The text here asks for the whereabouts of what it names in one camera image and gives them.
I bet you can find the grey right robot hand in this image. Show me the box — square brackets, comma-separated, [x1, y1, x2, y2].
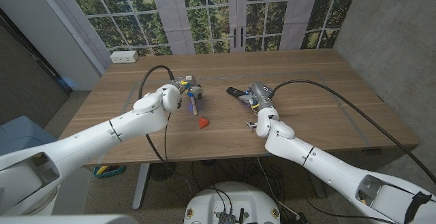
[237, 81, 275, 111]

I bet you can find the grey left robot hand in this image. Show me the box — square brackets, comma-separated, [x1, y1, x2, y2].
[169, 75, 204, 101]

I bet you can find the black tv remote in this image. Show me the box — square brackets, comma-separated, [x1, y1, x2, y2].
[226, 86, 247, 99]

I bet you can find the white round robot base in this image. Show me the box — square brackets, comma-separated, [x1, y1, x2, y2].
[183, 181, 281, 224]

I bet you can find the colourful striped wooden maraca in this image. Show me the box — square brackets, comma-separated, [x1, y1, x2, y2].
[185, 91, 199, 116]

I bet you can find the white power outlet box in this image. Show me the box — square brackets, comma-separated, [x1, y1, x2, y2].
[110, 50, 140, 64]

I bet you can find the printed window backdrop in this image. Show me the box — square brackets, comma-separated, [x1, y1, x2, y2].
[32, 0, 362, 57]

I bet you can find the black round floor fan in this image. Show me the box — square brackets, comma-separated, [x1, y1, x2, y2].
[149, 161, 177, 182]

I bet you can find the grey table leg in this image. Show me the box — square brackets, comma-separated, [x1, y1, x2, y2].
[301, 169, 326, 198]

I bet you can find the teal basket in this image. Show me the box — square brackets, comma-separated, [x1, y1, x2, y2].
[93, 164, 125, 179]

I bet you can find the white table leg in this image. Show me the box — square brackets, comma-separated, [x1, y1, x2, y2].
[131, 163, 151, 211]

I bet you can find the blue-grey upholstered seat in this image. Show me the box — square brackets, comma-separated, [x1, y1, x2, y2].
[0, 115, 57, 157]

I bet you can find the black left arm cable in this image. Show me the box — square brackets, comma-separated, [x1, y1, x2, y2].
[138, 65, 195, 204]

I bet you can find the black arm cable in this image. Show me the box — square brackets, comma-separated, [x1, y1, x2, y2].
[138, 65, 195, 204]
[270, 80, 436, 186]

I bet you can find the black floor cable tangle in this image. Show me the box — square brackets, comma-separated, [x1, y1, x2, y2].
[190, 155, 307, 224]

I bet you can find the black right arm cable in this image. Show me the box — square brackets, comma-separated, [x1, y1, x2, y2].
[270, 80, 436, 186]

